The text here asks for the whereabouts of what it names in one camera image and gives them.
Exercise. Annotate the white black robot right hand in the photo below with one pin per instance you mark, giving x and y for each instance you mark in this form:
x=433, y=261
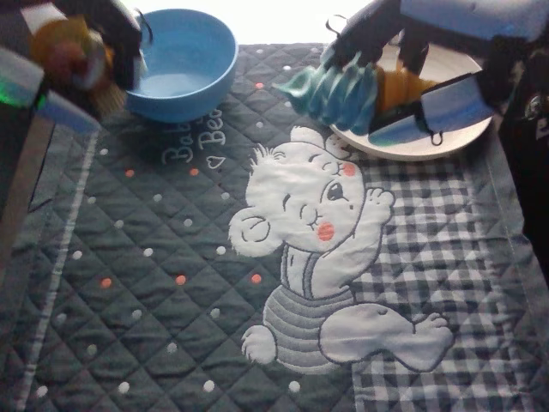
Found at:
x=124, y=43

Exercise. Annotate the blue plastic bowl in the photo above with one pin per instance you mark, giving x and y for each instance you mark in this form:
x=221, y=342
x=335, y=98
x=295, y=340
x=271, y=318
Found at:
x=188, y=56

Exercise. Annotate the cream round plate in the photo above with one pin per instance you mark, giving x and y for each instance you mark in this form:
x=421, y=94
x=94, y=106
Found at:
x=454, y=137

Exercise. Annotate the toy ice cream cone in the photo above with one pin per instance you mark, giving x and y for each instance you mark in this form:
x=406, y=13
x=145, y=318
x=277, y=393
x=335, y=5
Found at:
x=343, y=94

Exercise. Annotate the grey quilt with printed bear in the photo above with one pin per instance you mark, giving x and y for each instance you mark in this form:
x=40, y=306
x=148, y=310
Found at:
x=171, y=257

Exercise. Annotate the orange toy cupcake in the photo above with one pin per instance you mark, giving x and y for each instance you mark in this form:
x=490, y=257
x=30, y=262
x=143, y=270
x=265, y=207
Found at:
x=64, y=51

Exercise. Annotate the grey metal bar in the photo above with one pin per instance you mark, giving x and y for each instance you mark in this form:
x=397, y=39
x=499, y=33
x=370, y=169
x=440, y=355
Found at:
x=25, y=184

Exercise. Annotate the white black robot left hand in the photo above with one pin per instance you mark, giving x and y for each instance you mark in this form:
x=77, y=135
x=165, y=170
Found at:
x=454, y=103

